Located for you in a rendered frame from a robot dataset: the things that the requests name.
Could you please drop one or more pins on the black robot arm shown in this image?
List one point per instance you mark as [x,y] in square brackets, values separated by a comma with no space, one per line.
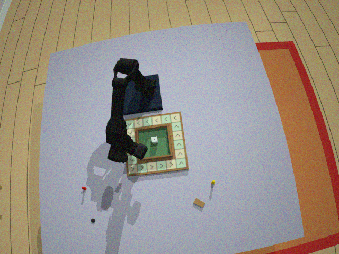
[116,126]

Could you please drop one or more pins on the cream and green ring of arrow squares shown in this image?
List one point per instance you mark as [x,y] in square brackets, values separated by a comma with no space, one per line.
[162,149]

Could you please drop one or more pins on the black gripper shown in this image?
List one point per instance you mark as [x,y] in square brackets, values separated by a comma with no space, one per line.
[134,149]

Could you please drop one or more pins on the grey die with black pips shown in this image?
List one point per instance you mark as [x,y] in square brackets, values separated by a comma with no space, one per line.
[154,140]

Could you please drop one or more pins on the tan rectangular block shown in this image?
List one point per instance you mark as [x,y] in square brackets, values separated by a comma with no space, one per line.
[198,202]

